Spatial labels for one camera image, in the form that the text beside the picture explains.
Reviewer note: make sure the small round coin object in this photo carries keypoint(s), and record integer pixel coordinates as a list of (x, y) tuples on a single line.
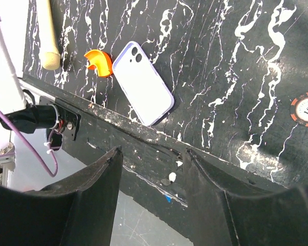
[(299, 109)]

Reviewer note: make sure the lavender phone case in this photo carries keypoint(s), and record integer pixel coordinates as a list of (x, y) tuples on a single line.
[(142, 85)]

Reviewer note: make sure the orange curved pipe piece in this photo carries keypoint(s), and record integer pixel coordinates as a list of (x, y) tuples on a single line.
[(100, 62)]

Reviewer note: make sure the cream wooden pestle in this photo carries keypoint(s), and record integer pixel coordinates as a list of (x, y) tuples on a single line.
[(49, 54)]

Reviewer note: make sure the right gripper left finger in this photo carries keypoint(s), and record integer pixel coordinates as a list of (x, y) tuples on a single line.
[(77, 210)]

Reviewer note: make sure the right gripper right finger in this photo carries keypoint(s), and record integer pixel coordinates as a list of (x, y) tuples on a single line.
[(227, 211)]

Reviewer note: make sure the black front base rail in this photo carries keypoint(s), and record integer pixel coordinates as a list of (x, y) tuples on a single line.
[(153, 162)]

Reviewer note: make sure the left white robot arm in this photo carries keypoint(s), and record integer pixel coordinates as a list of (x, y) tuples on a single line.
[(11, 94)]

